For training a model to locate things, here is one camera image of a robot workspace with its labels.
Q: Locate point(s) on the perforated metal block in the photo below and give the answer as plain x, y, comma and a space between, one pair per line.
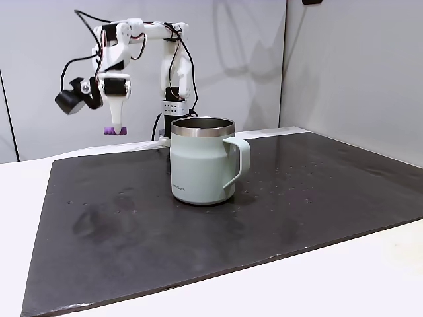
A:
172, 108

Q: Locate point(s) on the black camera box with mount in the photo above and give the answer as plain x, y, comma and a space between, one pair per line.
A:
67, 102

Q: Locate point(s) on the pale green steel mug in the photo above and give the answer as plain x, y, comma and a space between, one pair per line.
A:
198, 165

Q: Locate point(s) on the black table mat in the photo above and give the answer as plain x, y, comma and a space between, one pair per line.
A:
132, 247

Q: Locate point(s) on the black object on wall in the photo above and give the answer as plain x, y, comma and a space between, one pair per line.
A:
312, 1

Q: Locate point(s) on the purple pen grip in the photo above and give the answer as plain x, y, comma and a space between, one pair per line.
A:
108, 131

